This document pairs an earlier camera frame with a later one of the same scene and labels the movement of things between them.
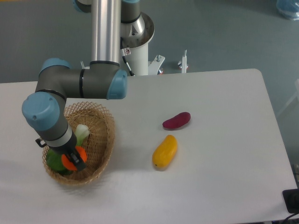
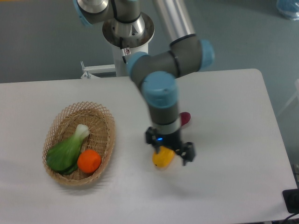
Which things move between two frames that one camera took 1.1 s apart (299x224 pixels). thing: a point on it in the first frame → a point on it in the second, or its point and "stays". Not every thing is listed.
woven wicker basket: (99, 144) stays
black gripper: (67, 148) → (187, 151)
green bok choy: (54, 158) stays
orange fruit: (70, 165) → (89, 161)
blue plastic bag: (289, 9) stays
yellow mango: (165, 152) stays
